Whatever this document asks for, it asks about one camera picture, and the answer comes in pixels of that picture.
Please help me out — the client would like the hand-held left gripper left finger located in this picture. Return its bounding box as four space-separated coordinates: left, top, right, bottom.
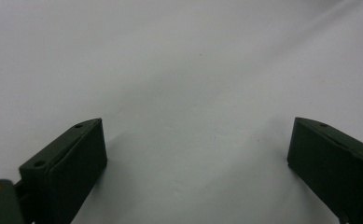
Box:
18 118 108 224

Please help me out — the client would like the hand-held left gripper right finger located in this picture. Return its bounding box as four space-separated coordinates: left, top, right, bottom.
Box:
286 117 363 224

